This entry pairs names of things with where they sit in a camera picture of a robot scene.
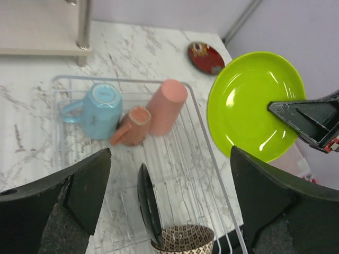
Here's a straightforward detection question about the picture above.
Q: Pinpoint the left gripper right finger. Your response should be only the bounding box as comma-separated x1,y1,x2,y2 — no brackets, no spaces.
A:
230,146,338,253

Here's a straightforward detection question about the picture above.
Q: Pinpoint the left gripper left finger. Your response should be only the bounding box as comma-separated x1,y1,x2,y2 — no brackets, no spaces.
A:
1,148,111,253

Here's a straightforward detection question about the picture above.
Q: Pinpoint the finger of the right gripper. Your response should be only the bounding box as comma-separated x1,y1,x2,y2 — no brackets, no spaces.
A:
267,91,338,152

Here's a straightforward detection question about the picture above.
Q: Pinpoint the green plate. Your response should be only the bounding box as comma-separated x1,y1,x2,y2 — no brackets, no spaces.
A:
207,51,306,162

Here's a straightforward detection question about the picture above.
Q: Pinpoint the black plate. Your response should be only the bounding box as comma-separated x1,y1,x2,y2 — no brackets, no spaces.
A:
137,163,163,247

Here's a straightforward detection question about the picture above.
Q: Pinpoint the red floral plate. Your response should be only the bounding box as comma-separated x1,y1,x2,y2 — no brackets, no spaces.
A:
187,41,226,75

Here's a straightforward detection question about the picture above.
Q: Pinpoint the white wire dish rack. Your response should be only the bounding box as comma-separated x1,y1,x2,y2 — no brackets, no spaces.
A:
51,75,247,253

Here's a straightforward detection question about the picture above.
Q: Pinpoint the tall pink cup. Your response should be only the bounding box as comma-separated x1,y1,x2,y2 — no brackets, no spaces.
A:
146,79,188,136

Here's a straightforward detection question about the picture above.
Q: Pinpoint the patterned bowl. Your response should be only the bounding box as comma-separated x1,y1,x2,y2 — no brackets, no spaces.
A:
151,224,215,254

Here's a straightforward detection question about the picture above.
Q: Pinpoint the small orange mug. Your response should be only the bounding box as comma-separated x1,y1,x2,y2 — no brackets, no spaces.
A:
110,105,151,146

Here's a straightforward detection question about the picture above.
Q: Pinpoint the blue mug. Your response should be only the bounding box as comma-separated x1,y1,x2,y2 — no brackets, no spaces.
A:
61,83,123,140

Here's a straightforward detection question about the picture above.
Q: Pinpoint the white two-tier shelf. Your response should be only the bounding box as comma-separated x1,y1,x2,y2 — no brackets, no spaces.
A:
1,1,93,67

